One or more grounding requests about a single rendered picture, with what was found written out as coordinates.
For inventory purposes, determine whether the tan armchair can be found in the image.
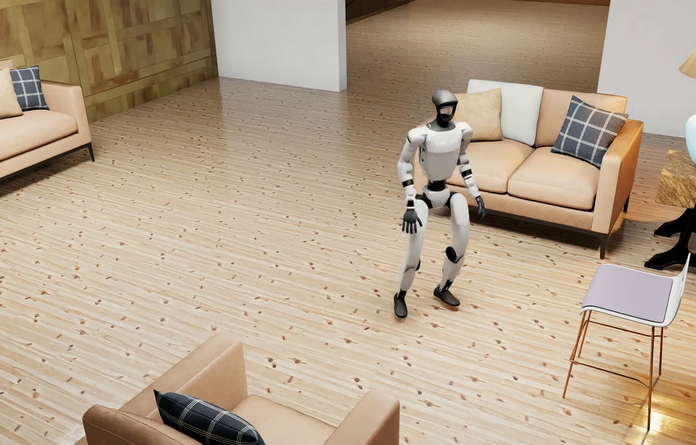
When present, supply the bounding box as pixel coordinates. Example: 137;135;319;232
75;337;401;445

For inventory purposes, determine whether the black plaid cushion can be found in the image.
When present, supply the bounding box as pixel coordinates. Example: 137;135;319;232
154;390;266;445

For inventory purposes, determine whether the white stool with copper legs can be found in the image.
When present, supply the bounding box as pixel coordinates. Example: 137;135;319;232
563;253;691;431

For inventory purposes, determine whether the white right robot leg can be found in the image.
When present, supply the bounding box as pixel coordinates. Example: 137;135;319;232
393;197;430;320

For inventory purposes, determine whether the robot head with dark visor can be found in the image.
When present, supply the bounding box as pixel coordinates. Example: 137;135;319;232
431;89;460;129

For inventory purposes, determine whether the beige sofa with dark legs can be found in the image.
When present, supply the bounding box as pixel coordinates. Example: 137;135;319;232
0;60;96;200

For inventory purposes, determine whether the white square cushion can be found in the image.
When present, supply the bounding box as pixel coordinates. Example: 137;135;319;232
467;79;544;147

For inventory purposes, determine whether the white robot leg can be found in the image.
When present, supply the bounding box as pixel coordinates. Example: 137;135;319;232
393;197;430;320
433;192;472;309

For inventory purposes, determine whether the grey plaid cushion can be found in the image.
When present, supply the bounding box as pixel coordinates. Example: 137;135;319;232
0;66;50;112
551;95;629;169

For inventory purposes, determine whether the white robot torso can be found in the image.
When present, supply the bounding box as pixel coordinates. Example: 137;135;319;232
417;120;474;208

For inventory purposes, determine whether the tan two-seat sofa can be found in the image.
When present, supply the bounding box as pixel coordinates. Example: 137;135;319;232
413;88;644;260

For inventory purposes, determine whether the white left robot leg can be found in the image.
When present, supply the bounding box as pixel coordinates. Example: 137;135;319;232
433;192;472;309

